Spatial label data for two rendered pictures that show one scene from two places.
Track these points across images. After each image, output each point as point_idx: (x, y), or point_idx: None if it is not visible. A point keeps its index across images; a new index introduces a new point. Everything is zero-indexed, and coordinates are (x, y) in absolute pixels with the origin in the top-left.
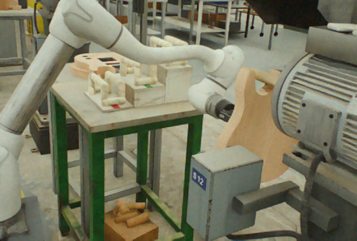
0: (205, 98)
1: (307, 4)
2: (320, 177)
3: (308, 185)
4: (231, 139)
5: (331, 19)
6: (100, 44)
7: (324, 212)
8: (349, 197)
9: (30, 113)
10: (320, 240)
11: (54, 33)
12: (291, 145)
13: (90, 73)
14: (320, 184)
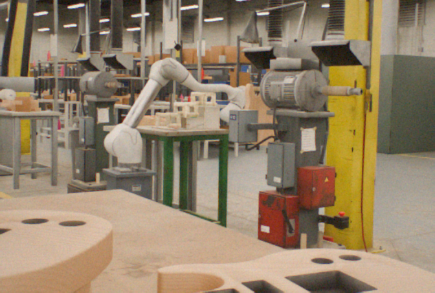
0: None
1: (274, 57)
2: (279, 112)
3: (274, 112)
4: None
5: None
6: (178, 79)
7: (281, 124)
8: (288, 114)
9: (140, 119)
10: (283, 140)
11: (153, 77)
12: None
13: (156, 112)
14: (279, 114)
